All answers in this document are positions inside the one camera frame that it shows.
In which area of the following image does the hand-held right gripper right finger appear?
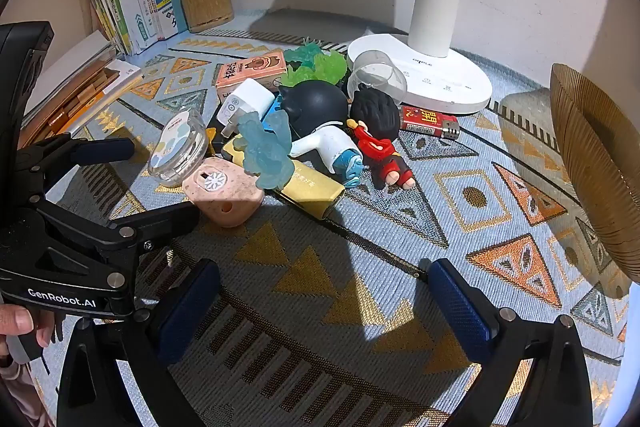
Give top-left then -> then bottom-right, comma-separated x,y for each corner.
427,258 -> 593,427

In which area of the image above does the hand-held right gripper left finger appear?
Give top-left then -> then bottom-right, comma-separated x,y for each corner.
56,258 -> 222,427

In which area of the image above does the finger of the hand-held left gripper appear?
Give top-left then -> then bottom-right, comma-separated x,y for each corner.
37,201 -> 201,293
15,134 -> 137,200

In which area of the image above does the pink speckled case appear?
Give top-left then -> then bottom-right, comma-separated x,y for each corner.
181,157 -> 266,228

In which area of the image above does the clear camouflage earbud case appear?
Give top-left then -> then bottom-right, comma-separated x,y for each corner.
147,107 -> 208,188

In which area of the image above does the black rubber bulb blower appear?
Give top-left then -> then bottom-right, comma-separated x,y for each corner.
277,79 -> 364,185

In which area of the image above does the golden ribbed glass bowl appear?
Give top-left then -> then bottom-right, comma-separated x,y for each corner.
550,63 -> 640,258

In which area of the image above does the person's left forearm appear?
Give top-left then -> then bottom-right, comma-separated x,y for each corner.
0,354 -> 53,427

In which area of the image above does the person's left hand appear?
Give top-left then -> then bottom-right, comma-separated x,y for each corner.
0,304 -> 63,364

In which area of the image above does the white and orange book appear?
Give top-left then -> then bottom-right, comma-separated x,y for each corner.
60,57 -> 145,135

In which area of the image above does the patterned woven table mat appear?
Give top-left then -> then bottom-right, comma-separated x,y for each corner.
30,27 -> 636,427

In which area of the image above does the blue translucent figurine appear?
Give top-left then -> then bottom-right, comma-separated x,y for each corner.
235,109 -> 296,190

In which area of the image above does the white charger plug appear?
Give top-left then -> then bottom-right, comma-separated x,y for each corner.
220,78 -> 278,138

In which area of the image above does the yellow rectangular box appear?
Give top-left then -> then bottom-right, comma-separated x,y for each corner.
222,138 -> 347,219

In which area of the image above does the teal thin book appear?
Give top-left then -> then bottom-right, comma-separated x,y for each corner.
170,0 -> 189,32

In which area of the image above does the small orange cardboard box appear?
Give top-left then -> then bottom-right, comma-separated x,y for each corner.
215,51 -> 287,104

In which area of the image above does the red lighter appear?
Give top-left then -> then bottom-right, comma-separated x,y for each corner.
400,105 -> 460,140

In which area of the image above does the black-haired figurine in red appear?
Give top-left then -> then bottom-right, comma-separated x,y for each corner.
348,83 -> 415,188

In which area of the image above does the teal green translucent figure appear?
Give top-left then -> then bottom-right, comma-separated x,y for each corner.
284,38 -> 327,68

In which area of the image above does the bright green translucent figure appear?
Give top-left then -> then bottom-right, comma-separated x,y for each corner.
309,49 -> 349,84

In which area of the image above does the clear plastic cup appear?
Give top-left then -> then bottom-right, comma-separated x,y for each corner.
347,49 -> 407,105

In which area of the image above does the white desk lamp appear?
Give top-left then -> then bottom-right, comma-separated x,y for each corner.
346,0 -> 493,112

